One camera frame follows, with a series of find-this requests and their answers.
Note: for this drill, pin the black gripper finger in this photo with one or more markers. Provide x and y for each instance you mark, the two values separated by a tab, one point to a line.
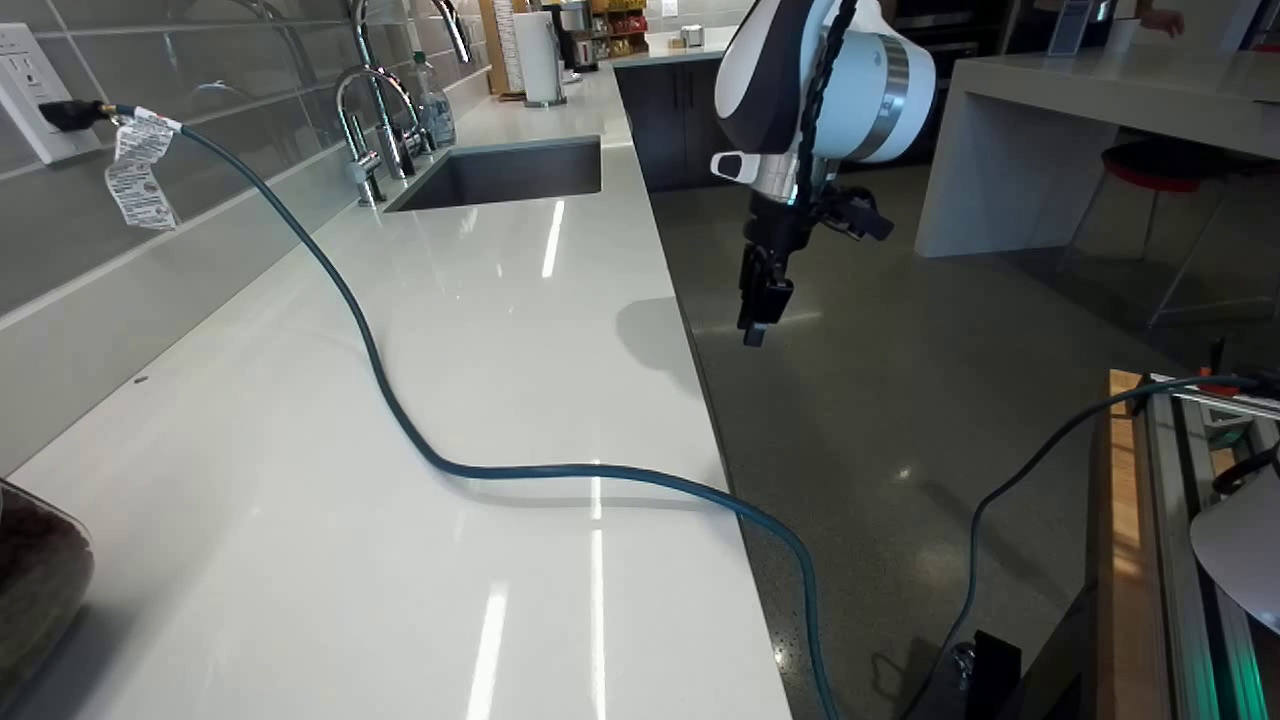
759	332

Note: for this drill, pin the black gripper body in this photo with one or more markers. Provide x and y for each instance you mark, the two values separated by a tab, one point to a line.
780	228

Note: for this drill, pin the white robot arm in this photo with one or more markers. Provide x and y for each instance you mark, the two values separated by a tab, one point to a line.
803	90

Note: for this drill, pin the dark wood base cabinets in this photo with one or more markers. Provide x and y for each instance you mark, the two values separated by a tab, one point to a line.
672	121

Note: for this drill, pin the dark undermount sink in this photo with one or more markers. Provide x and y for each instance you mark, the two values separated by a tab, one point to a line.
493	174

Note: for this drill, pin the white kitchen island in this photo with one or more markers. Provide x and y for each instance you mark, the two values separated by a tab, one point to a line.
1021	137

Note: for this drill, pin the white paper towel roll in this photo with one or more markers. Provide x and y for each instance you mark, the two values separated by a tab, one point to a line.
537	57

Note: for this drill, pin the red bar stool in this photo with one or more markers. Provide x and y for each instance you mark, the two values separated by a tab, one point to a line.
1166	168

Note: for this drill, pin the chrome kitchen faucet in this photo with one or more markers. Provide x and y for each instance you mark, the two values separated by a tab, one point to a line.
392	113

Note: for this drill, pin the black power plug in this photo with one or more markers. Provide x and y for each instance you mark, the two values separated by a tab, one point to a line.
76	113

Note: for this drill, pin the dark fabric object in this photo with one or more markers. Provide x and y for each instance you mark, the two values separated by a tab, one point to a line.
47	567

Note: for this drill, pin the black built-in wall oven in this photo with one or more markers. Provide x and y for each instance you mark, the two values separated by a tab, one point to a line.
948	29

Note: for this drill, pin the wooden robot cart frame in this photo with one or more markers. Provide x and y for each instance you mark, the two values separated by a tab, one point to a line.
1177	610

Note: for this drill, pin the white wall outlet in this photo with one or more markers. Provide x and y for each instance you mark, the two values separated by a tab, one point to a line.
27	87

